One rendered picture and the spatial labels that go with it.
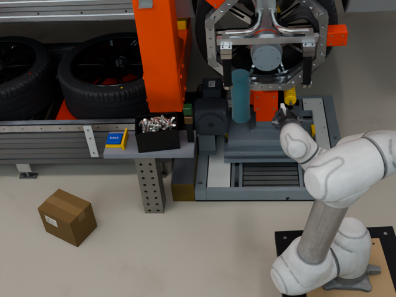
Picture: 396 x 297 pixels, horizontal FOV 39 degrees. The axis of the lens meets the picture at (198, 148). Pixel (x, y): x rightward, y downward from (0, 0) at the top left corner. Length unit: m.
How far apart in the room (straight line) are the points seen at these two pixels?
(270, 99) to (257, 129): 0.33
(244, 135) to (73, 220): 1.00
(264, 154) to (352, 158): 1.53
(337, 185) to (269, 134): 1.57
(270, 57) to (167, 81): 0.50
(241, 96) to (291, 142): 0.62
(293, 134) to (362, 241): 0.45
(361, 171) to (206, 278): 1.32
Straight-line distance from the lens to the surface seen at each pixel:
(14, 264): 2.98
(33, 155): 3.25
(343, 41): 2.66
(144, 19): 2.51
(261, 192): 2.96
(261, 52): 2.48
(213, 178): 3.03
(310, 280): 2.03
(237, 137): 3.05
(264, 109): 2.82
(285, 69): 2.82
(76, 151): 3.15
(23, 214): 3.20
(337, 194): 1.55
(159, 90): 2.70
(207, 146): 3.16
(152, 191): 2.88
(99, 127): 3.01
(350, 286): 2.27
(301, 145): 2.07
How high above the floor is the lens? 2.18
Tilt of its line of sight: 41 degrees down
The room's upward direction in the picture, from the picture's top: 6 degrees counter-clockwise
